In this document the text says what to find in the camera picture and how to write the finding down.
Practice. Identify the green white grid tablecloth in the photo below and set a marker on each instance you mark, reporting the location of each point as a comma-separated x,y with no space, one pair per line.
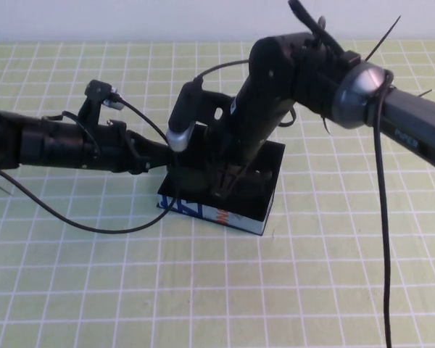
239,290

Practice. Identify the left wrist camera silver lens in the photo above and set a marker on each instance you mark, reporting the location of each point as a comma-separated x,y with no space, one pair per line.
98,90

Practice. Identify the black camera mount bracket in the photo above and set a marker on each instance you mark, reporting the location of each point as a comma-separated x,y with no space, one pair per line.
88,112
217,105

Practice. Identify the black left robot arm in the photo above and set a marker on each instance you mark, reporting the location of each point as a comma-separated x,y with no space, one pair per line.
50,145

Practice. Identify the black printed glasses case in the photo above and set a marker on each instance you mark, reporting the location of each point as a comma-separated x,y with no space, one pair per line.
246,223

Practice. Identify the wrist camera silver lens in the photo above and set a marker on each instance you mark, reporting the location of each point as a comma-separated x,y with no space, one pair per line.
98,90
183,108

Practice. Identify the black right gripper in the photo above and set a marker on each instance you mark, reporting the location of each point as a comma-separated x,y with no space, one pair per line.
243,141

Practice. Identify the black right camera mount bracket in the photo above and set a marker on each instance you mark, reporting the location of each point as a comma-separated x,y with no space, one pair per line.
217,105

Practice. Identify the right wrist camera silver lens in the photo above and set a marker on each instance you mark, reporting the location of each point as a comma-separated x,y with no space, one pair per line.
183,108

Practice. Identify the black left camera mount bracket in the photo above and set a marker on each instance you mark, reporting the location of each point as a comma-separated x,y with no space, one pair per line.
88,112

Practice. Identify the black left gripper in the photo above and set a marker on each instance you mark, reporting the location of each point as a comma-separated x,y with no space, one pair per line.
145,156

